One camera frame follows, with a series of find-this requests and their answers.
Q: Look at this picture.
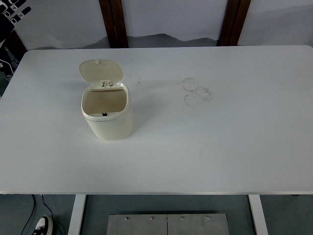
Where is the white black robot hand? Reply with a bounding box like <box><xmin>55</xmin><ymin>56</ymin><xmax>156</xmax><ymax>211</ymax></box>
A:
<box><xmin>0</xmin><ymin>0</ymin><xmax>32</xmax><ymax>34</ymax></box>

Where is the cream plastic trash bin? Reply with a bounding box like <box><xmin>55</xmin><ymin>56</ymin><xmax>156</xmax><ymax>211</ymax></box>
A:
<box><xmin>78</xmin><ymin>59</ymin><xmax>134</xmax><ymax>142</ymax></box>

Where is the person's foot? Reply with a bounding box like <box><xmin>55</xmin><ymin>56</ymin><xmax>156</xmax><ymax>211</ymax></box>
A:
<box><xmin>31</xmin><ymin>215</ymin><xmax>54</xmax><ymax>235</ymax></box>

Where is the white table leg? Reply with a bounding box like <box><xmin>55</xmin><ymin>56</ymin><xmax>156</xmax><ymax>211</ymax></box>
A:
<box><xmin>248</xmin><ymin>194</ymin><xmax>269</xmax><ymax>235</ymax></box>
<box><xmin>67</xmin><ymin>194</ymin><xmax>87</xmax><ymax>235</ymax></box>

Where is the grey metal plate with screws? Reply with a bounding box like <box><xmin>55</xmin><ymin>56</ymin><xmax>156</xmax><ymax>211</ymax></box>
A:
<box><xmin>167</xmin><ymin>213</ymin><xmax>230</xmax><ymax>235</ymax></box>
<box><xmin>107</xmin><ymin>214</ymin><xmax>168</xmax><ymax>235</ymax></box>

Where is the white floor cable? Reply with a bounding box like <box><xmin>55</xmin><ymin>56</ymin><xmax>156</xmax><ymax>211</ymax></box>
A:
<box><xmin>0</xmin><ymin>58</ymin><xmax>16</xmax><ymax>77</ymax></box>

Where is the brown wooden frame post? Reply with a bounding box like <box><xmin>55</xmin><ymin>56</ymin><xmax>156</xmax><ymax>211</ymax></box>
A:
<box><xmin>218</xmin><ymin>0</ymin><xmax>252</xmax><ymax>47</ymax></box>
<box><xmin>98</xmin><ymin>0</ymin><xmax>129</xmax><ymax>48</ymax></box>

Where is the thin black floor cable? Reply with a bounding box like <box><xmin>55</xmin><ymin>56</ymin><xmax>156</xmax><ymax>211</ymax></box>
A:
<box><xmin>41</xmin><ymin>194</ymin><xmax>62</xmax><ymax>235</ymax></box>
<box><xmin>21</xmin><ymin>194</ymin><xmax>36</xmax><ymax>235</ymax></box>

